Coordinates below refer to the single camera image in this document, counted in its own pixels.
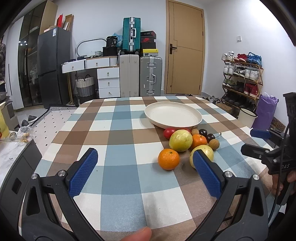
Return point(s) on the beige suitcase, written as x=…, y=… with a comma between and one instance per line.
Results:
x=129, y=75

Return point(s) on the large yellow-green fruit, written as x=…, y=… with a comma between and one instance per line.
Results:
x=180, y=140

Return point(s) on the dark cherry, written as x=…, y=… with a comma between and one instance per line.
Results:
x=203, y=132
x=210, y=137

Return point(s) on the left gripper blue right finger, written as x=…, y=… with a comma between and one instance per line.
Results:
x=210, y=173

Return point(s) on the teal suitcase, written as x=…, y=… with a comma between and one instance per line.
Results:
x=131, y=35

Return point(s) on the checkered tablecloth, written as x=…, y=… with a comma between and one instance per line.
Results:
x=128, y=190

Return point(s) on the white drawer desk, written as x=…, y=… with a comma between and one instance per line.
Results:
x=107, y=72

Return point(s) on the dark glass cabinet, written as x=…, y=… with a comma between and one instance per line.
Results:
x=34, y=23

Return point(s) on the cream round plate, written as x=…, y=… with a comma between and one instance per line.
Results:
x=172, y=115

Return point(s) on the oval mirror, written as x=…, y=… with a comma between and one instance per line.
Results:
x=91, y=47

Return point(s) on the orange mandarin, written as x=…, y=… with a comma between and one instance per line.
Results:
x=198, y=140
x=168, y=159

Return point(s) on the black refrigerator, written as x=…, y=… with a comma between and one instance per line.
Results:
x=53, y=50

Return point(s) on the stacked shoe boxes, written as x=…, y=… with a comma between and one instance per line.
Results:
x=148, y=43

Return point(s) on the white bucket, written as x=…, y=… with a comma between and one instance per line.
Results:
x=247, y=117

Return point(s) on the wooden shoe rack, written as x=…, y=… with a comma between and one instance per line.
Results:
x=242, y=79

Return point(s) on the left hand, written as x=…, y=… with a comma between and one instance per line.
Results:
x=143, y=234

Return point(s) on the yellow plastic bag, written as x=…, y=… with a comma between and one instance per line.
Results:
x=4, y=131

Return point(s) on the brown longan fruit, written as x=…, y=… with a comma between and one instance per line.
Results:
x=195, y=131
x=214, y=144

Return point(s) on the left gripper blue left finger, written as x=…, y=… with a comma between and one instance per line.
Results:
x=79, y=172

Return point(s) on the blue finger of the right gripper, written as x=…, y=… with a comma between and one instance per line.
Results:
x=254, y=151
x=260, y=134

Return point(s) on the woven laundry basket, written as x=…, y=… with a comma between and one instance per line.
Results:
x=85, y=88

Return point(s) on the silver aluminium suitcase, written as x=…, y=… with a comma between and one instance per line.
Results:
x=150, y=76

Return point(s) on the purple bag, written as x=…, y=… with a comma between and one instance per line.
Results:
x=265, y=111

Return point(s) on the wooden door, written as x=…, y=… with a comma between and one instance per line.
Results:
x=185, y=48

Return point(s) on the right hand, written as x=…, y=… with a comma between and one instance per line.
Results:
x=290, y=178

